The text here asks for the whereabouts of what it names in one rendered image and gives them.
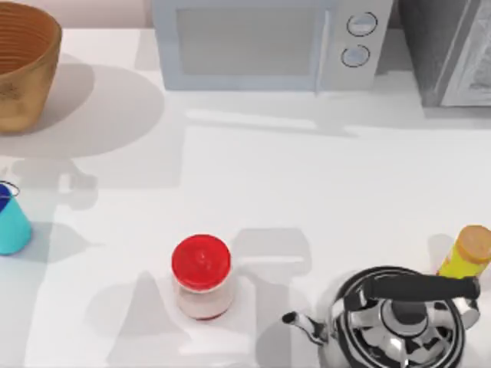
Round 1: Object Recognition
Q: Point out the red lidded white jar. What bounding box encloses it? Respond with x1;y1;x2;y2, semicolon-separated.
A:
171;234;236;321

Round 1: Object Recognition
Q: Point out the pale microwave oven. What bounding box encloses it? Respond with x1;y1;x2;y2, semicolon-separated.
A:
150;0;395;96

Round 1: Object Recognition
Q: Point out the round microwave knob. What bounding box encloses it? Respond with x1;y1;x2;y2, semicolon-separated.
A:
346;11;379;37
340;44;371;69

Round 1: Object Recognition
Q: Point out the shiny metal kettle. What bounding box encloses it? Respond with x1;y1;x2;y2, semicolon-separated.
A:
282;266;482;368

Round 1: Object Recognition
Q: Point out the yellow can with orange lid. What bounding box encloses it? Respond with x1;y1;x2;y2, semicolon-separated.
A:
437;225;491;278

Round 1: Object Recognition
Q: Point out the turquoise and blue cup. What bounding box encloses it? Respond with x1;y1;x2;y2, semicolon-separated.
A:
0;181;33;256

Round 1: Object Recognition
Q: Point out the brown woven basket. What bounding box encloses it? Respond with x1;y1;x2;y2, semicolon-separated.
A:
0;0;63;135

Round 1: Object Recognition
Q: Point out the microwave door handle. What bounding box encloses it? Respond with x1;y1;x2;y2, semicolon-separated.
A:
314;9;331;96

